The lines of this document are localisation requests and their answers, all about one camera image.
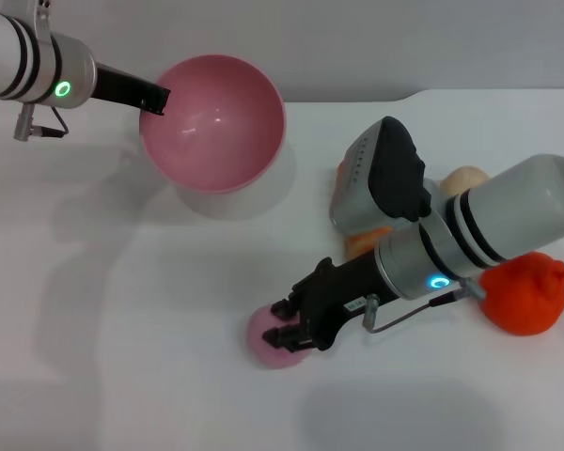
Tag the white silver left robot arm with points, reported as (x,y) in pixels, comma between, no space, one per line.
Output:
(23,61)

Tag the beige round bun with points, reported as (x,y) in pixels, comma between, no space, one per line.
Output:
(465,181)

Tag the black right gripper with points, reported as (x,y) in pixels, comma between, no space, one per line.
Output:
(343,291)

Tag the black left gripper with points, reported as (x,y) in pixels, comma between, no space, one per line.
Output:
(117,89)

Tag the pink toy peach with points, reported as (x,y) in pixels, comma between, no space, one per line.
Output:
(263,354)

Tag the pink plastic bowl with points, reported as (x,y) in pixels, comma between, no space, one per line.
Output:
(216,136)

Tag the red orange toy fruit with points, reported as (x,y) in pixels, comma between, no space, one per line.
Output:
(526,300)

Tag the orange striped bread loaf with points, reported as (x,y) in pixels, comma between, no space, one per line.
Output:
(364,242)

